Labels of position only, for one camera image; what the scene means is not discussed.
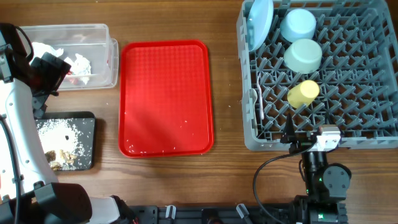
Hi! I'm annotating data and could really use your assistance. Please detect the white napkin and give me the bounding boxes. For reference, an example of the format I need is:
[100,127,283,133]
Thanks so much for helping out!
[64,54,91,85]
[32,42,64,58]

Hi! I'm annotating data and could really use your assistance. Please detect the red strawberry snack wrapper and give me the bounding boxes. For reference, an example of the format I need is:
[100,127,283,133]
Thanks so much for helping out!
[65,71,81,85]

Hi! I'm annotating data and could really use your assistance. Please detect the white plastic fork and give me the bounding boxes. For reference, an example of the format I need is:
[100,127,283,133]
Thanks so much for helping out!
[256,74,265,120]

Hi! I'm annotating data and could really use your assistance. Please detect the yellow plastic cup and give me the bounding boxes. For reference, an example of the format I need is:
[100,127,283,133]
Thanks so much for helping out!
[287,80,320,108]

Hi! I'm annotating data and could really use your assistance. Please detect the white plastic spoon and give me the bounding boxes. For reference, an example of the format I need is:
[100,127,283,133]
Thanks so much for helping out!
[249,88,258,137]

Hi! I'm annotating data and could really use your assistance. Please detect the rice and food scraps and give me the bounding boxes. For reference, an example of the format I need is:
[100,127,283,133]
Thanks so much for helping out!
[36,119,86,171]

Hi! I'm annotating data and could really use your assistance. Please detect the light green bowl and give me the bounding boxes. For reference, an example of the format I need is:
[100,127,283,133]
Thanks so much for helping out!
[280,9,316,42]
[284,39,323,74]

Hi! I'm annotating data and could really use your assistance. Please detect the light blue plate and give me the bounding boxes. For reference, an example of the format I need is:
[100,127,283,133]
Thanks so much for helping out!
[247,0,274,51]

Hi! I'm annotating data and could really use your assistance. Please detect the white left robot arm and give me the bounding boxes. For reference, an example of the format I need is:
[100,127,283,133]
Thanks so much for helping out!
[1,23,135,223]

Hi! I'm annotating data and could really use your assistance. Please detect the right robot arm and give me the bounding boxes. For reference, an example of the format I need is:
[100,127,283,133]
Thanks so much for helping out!
[280,115,352,224]

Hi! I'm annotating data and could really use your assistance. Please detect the clear plastic waste bin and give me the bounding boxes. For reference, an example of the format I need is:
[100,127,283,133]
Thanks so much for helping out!
[21,24,119,91]

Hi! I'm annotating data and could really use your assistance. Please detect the black food waste tray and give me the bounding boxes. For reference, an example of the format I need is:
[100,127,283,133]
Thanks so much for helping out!
[35,111,96,170]

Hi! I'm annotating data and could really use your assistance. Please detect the red plastic tray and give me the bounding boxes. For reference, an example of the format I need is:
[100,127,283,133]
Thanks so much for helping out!
[118,40,215,159]

